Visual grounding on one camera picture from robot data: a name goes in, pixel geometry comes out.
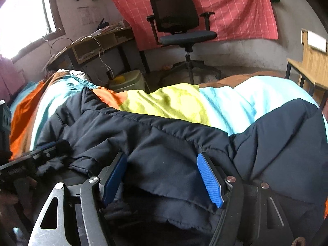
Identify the window with brown frame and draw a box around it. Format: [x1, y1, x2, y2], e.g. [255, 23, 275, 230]
[0, 0, 64, 62]

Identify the dark navy padded jacket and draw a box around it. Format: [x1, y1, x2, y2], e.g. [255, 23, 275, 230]
[38, 87, 328, 246]

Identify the pale green bin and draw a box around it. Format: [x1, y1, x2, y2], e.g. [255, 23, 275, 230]
[106, 70, 151, 94]

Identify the pink window curtain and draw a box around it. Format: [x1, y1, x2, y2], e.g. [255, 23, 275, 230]
[0, 54, 26, 100]

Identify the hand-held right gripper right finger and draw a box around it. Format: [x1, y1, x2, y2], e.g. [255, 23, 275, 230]
[197, 152, 295, 246]

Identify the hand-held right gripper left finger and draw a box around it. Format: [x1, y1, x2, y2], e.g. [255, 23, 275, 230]
[28, 152, 128, 246]

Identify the wooden chair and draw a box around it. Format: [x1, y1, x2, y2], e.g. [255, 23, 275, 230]
[286, 28, 328, 108]

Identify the black office chair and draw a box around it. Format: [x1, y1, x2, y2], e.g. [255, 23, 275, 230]
[147, 0, 222, 85]

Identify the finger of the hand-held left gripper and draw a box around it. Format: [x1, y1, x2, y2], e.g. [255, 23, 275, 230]
[36, 149, 72, 168]
[31, 140, 64, 157]

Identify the white cable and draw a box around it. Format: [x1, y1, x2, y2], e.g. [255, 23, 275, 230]
[74, 36, 113, 79]

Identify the white paper sheet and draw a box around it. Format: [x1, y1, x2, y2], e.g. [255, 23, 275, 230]
[307, 31, 328, 52]

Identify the stack of papers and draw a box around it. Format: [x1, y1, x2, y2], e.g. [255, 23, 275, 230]
[90, 23, 129, 36]

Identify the wooden desk with shelves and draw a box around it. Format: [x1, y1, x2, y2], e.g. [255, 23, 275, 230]
[42, 27, 150, 82]

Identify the black cable loop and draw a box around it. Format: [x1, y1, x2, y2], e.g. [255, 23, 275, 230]
[50, 38, 75, 57]

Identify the white wall calendar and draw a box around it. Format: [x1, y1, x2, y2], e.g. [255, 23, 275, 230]
[77, 6, 98, 26]

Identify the colourful patchwork blanket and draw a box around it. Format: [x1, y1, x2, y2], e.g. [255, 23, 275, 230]
[9, 69, 328, 159]

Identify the person's left hand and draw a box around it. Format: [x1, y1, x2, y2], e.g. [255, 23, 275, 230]
[0, 177, 39, 211]

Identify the red checked wall cloth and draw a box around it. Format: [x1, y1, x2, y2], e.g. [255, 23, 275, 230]
[108, 0, 279, 51]

